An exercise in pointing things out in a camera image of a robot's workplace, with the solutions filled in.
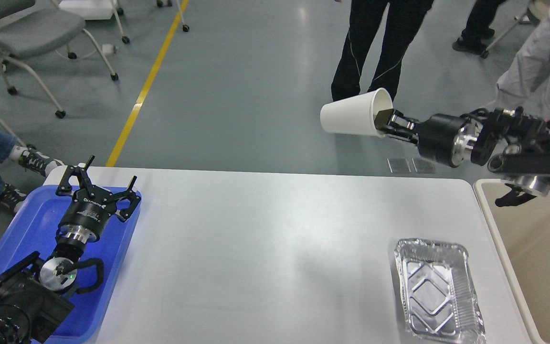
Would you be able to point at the left floor outlet plate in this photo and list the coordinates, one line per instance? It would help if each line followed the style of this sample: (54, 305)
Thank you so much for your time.
(399, 166)

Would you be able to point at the white paper cup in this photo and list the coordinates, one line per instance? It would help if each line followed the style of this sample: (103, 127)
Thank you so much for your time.
(356, 115)

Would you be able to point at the beige plastic bin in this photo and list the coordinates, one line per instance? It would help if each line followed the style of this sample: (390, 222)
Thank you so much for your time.
(522, 237)

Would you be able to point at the person in blue jeans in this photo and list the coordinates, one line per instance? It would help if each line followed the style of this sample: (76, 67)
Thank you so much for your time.
(29, 158)

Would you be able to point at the floor outlet plate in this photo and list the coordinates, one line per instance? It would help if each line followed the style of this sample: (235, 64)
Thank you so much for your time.
(399, 166)
(423, 166)

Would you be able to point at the blue plastic tray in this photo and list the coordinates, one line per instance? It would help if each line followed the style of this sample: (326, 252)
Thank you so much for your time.
(33, 230)

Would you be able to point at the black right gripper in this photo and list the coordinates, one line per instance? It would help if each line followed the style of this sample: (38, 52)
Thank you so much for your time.
(444, 139)

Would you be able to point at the aluminium foil tray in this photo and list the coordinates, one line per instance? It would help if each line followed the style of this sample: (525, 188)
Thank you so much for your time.
(437, 293)

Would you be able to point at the right floor outlet plate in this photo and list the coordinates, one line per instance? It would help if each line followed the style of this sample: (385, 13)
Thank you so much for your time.
(423, 166)

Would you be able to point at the white power strip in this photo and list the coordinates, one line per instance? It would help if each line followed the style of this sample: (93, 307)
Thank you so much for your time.
(109, 49)

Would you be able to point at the person with black shoes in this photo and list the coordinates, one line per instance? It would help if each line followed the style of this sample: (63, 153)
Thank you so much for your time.
(477, 28)

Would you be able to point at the person in grey trousers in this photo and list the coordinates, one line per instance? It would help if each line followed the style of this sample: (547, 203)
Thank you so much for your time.
(542, 62)

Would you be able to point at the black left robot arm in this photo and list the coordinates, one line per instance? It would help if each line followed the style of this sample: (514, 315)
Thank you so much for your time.
(60, 257)

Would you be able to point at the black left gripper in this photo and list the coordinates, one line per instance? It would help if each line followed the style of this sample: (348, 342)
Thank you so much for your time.
(92, 214)

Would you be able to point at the grey office chair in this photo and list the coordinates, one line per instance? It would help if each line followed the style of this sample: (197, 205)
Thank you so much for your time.
(38, 33)

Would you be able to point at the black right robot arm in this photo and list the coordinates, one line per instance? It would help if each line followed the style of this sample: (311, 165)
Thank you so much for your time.
(508, 142)

